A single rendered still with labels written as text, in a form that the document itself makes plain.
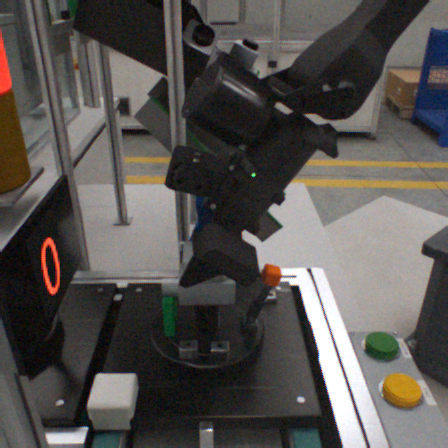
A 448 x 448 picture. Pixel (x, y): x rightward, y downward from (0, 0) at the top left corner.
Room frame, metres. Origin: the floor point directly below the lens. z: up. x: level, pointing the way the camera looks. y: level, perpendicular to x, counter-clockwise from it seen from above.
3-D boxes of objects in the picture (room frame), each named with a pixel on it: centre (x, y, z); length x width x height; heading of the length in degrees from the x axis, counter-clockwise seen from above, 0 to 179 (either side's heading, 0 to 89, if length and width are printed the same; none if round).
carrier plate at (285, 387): (0.43, 0.02, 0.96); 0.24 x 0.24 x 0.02; 1
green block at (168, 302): (0.41, 0.07, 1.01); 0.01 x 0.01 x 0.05; 1
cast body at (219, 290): (0.43, 0.03, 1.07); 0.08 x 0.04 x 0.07; 92
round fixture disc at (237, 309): (0.43, 0.02, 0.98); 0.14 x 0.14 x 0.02
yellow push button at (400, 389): (0.35, -0.19, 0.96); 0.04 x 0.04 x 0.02
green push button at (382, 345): (0.42, -0.19, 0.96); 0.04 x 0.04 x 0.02
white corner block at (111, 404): (0.33, 0.12, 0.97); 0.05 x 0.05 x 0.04; 1
